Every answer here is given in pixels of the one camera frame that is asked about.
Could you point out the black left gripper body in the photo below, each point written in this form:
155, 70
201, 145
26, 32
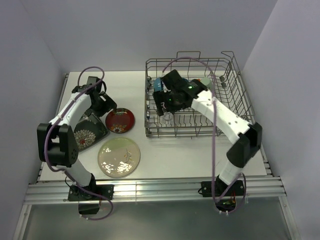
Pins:
101, 93

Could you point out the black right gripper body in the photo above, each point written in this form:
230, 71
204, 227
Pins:
173, 104

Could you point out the blue ceramic bowl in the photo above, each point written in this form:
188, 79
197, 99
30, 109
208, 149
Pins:
158, 85

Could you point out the red floral round plate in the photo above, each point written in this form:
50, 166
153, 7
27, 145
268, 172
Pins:
120, 121

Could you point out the clear glass cup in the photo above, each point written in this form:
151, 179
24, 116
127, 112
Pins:
167, 119

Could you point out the light green cup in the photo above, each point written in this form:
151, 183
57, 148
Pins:
208, 83

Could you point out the black floral square plate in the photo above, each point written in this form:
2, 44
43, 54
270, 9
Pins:
89, 131

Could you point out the large cream round plate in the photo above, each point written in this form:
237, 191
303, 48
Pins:
119, 157

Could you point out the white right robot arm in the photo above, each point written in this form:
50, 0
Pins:
246, 138

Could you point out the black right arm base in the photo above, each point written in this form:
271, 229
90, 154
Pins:
225, 202

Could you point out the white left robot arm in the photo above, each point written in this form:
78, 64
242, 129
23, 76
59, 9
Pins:
57, 145

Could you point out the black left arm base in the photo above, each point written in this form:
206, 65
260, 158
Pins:
89, 204

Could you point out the aluminium frame rail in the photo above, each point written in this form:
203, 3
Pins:
153, 190

